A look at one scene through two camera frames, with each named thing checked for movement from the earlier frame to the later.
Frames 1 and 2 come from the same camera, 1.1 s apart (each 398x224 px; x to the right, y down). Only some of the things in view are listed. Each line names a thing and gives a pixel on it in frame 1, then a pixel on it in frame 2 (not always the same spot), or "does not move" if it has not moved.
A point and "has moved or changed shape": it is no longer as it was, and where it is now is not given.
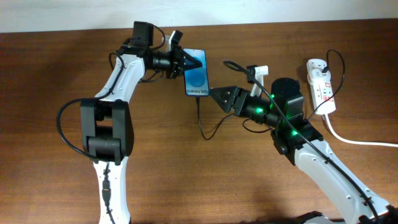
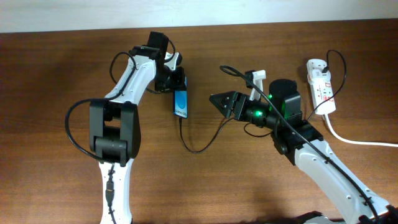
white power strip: x=319 y=77 does not move
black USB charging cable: x=316 y=112 has moved or changed shape
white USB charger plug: x=318 y=73 does not move
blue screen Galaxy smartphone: x=196 y=79 -> x=180 y=101
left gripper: x=177 y=57 -> x=176 y=84
